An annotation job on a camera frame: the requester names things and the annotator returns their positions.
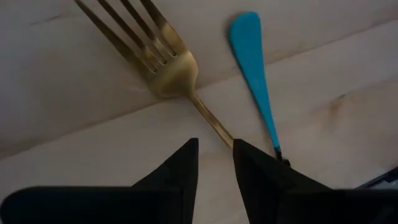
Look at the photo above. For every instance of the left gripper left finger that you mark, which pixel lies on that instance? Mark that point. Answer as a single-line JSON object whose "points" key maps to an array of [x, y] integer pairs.
{"points": [[124, 205]]}

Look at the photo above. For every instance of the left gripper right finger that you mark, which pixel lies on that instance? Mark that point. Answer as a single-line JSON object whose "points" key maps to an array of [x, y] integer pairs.
{"points": [[295, 202]]}

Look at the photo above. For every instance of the gold fork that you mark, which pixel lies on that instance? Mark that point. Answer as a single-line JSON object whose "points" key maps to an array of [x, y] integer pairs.
{"points": [[174, 74]]}

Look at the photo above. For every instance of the black metal table frame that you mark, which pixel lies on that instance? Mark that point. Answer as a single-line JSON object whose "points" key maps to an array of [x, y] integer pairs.
{"points": [[385, 182]]}

